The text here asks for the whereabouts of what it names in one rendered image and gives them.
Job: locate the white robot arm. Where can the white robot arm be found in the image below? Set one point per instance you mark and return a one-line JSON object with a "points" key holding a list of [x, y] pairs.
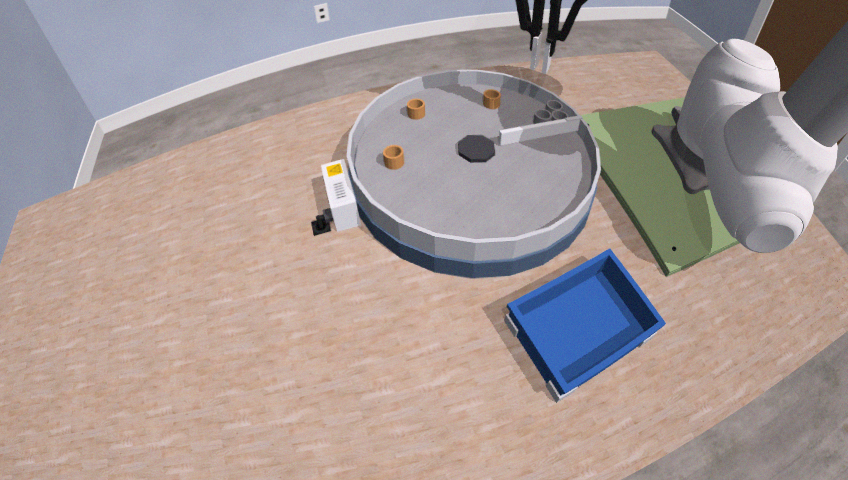
{"points": [[768, 161]]}

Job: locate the bronze bushing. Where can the bronze bushing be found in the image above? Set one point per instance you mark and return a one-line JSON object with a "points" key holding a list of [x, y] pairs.
{"points": [[393, 157], [416, 110], [494, 102]]}

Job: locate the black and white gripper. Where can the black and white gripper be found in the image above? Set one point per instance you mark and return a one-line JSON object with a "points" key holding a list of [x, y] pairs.
{"points": [[553, 34]]}

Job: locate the blue crate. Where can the blue crate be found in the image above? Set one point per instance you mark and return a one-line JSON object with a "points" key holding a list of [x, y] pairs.
{"points": [[581, 318]]}

